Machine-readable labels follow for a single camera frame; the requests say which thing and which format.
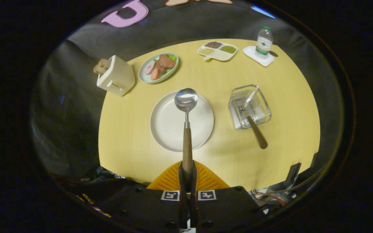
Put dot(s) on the red sausage slice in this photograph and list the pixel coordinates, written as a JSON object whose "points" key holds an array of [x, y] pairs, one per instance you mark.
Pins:
{"points": [[155, 73]]}

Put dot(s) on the brown beans portion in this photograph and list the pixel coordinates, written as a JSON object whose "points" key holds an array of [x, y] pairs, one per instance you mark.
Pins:
{"points": [[213, 44]]}

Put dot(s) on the white square coaster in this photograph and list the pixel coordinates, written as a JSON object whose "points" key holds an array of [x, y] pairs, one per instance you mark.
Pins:
{"points": [[251, 51]]}

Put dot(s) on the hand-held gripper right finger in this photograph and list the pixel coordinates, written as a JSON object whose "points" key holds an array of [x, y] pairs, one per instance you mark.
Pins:
{"points": [[193, 194]]}

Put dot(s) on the white divided snack tray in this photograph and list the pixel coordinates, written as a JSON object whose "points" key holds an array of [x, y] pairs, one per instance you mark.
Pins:
{"points": [[220, 56]]}

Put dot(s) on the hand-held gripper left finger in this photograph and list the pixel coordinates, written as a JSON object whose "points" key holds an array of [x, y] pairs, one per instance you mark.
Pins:
{"points": [[183, 194]]}

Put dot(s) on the pink ham slice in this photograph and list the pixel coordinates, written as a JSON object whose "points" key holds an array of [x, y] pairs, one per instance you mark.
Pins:
{"points": [[150, 68]]}

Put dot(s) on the green lettuce leaf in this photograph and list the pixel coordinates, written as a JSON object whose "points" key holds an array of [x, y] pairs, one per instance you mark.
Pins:
{"points": [[173, 57]]}

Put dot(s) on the cream toaster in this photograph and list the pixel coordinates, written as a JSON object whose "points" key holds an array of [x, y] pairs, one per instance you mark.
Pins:
{"points": [[118, 76]]}

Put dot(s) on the yellow beans portion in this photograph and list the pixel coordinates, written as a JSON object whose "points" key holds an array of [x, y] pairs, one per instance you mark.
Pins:
{"points": [[206, 51]]}

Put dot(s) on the white round plate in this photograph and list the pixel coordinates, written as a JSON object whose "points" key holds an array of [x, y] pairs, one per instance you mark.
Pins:
{"points": [[167, 126]]}

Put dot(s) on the toasted bread slice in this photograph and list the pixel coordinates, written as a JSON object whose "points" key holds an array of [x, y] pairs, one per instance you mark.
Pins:
{"points": [[98, 68], [104, 62]]}

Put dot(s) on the green beans portion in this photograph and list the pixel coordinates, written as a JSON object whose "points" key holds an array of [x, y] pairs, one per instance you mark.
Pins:
{"points": [[228, 49]]}

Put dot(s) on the pale green food plate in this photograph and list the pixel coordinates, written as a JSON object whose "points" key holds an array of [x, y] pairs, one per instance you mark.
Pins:
{"points": [[143, 77]]}

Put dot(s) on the clear plastic water bottle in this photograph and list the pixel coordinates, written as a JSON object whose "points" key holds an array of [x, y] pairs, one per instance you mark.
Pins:
{"points": [[264, 42]]}

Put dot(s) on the brown meat slice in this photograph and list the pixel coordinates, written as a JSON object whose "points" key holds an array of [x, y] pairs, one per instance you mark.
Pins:
{"points": [[167, 61]]}

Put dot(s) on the black table clamp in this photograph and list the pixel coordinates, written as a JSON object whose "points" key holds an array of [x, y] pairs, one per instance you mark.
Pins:
{"points": [[293, 172]]}

